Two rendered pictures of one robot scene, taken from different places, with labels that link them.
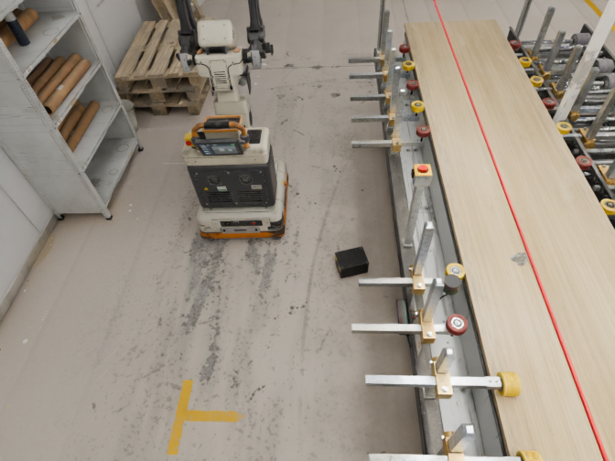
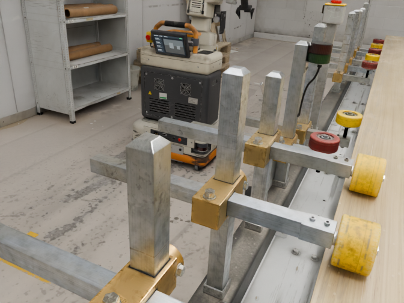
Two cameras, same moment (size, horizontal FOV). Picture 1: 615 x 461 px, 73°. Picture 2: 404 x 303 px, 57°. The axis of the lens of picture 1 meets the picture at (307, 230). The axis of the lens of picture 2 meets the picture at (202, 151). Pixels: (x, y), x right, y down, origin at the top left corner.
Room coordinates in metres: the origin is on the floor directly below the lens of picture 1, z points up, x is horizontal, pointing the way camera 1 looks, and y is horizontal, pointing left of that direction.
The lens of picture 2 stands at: (-0.28, -0.54, 1.30)
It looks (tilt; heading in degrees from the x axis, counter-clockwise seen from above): 26 degrees down; 18
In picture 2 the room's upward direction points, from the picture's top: 3 degrees clockwise
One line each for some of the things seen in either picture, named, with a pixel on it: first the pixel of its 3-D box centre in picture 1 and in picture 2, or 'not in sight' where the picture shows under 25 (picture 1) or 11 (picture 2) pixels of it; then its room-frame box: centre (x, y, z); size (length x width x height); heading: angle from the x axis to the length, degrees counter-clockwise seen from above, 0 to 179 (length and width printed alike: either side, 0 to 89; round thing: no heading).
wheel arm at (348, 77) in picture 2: (387, 144); (329, 75); (1.99, -0.53, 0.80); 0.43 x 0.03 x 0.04; 84
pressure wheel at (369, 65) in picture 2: (422, 135); (368, 71); (1.97, -0.73, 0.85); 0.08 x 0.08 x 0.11
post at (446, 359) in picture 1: (436, 378); (263, 168); (0.53, -0.43, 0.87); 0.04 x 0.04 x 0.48; 84
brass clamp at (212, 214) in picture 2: (454, 455); (220, 195); (0.26, -0.40, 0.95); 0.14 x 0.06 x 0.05; 174
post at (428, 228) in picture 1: (420, 259); (308, 95); (1.03, -0.48, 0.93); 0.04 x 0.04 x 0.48; 84
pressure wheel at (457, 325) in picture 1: (454, 328); (321, 153); (0.73, -0.56, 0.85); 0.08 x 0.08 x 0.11
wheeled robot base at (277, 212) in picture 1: (245, 197); (186, 130); (2.29, 0.46, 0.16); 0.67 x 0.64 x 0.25; 175
